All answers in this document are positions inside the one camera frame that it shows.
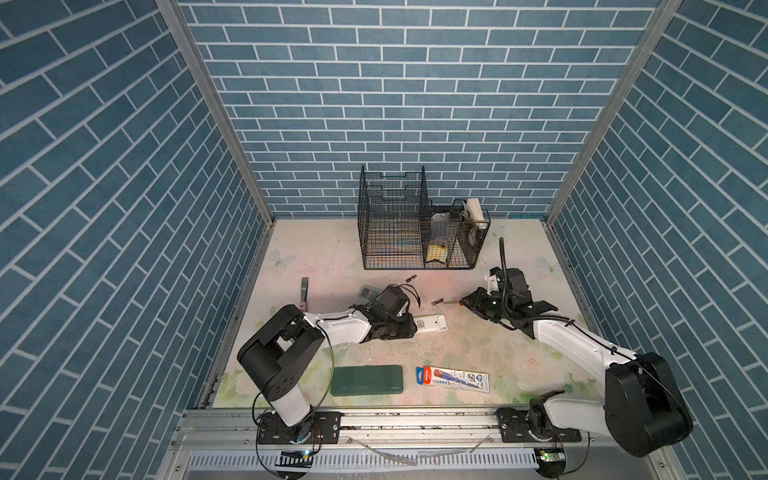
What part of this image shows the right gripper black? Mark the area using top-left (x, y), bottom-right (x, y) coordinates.
top-left (459, 286), bottom-right (512, 323)

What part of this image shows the grey remote with teal buttons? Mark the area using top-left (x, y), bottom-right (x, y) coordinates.
top-left (358, 285), bottom-right (382, 303)

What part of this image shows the white remote control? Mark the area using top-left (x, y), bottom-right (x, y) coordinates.
top-left (414, 314), bottom-right (448, 334)

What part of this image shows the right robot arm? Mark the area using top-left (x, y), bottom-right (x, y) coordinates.
top-left (459, 267), bottom-right (693, 457)

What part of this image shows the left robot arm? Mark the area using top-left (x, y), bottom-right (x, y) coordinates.
top-left (237, 284), bottom-right (417, 427)

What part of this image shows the yellow item in basket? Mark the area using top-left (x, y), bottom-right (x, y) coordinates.
top-left (425, 243), bottom-right (448, 265)

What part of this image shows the dark green rectangular case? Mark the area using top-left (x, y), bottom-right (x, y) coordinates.
top-left (330, 365), bottom-right (404, 397)

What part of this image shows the toothpaste box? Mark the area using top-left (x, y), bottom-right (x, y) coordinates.
top-left (415, 366), bottom-right (490, 394)

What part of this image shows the white block in basket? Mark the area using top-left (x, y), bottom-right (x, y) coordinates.
top-left (465, 198), bottom-right (488, 230)

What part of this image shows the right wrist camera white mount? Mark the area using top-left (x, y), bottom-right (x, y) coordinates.
top-left (485, 273), bottom-right (500, 293)

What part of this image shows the black corrugated cable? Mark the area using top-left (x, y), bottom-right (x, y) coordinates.
top-left (497, 236), bottom-right (510, 301)

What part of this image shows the black wire mesh basket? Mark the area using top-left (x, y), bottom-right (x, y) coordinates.
top-left (357, 169), bottom-right (491, 270)

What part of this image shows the pink handled scraper tool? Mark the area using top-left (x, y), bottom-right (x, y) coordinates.
top-left (299, 277), bottom-right (309, 312)

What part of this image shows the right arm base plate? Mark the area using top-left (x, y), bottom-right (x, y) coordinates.
top-left (495, 407), bottom-right (582, 443)

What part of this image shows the aluminium front rail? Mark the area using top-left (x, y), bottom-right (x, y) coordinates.
top-left (170, 406), bottom-right (670, 451)

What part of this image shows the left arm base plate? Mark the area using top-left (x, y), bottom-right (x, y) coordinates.
top-left (257, 411), bottom-right (342, 445)

